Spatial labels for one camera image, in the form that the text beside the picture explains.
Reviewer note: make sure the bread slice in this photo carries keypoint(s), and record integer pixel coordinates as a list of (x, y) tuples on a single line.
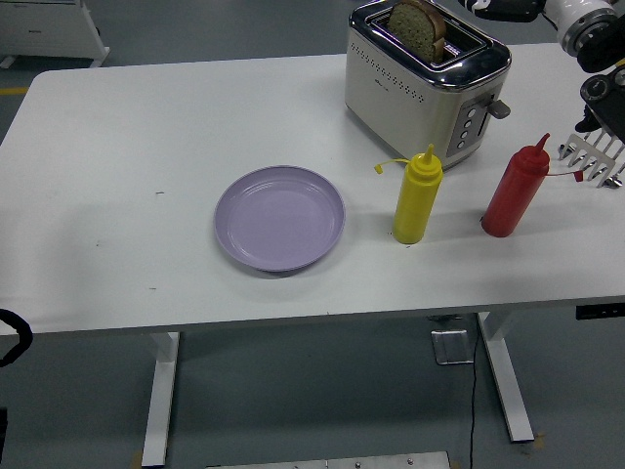
[(415, 27)]

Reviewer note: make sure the grey metal base plate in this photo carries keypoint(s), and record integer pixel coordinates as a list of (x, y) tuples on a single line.
[(327, 461)]

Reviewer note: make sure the metal floor box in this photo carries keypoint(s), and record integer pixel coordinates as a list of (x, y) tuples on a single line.
[(451, 347)]

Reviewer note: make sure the purple plate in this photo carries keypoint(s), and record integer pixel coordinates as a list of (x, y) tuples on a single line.
[(278, 220)]

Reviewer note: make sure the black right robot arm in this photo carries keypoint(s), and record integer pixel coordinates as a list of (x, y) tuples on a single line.
[(600, 44)]

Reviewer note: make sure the metal toast rack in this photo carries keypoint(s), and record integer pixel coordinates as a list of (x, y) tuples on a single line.
[(593, 156)]

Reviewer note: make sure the white cabinet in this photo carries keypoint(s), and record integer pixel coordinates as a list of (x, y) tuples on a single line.
[(49, 29)]

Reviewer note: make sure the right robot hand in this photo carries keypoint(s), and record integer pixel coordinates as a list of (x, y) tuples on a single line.
[(512, 10)]

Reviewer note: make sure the red squeeze bottle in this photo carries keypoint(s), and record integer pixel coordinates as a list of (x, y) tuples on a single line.
[(512, 195)]

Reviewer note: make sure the yellow squeeze bottle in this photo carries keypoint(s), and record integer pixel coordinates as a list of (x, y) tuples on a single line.
[(415, 205)]

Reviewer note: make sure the cream and chrome toaster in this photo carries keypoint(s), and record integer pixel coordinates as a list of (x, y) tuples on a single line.
[(400, 98)]

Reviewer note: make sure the white table leg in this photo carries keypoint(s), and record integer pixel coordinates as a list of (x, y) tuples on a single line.
[(161, 391), (508, 381)]

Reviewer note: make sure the black table control panel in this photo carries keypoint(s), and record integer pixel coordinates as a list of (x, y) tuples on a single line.
[(600, 311)]

